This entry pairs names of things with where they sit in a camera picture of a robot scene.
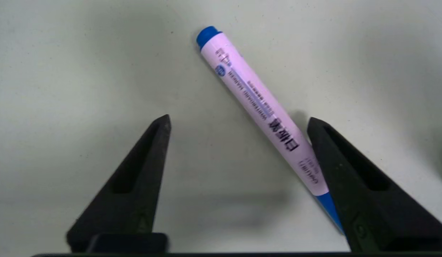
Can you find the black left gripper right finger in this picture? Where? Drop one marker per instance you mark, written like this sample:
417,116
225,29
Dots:
367,200

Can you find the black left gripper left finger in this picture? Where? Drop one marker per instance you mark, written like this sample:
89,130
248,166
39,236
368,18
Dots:
131,192

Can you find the white marker with blue cap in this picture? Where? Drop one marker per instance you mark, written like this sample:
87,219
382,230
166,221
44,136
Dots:
256,100

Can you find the light green plastic tray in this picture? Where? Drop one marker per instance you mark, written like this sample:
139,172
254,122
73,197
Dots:
63,71

